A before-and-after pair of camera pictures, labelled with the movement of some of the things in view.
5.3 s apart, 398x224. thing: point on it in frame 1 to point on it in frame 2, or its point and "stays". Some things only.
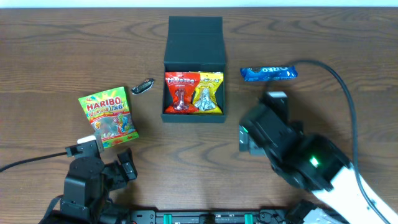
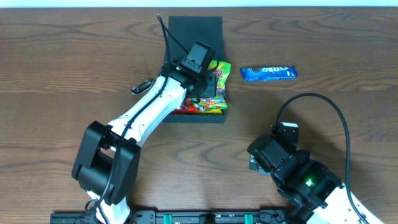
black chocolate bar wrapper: x=147 y=84 stays
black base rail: x=262 y=216 stays
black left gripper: x=116 y=172 to x=210 y=84
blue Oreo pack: x=272 y=73 stays
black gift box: x=194 y=43 stays
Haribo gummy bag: x=109 y=112 to x=218 y=102
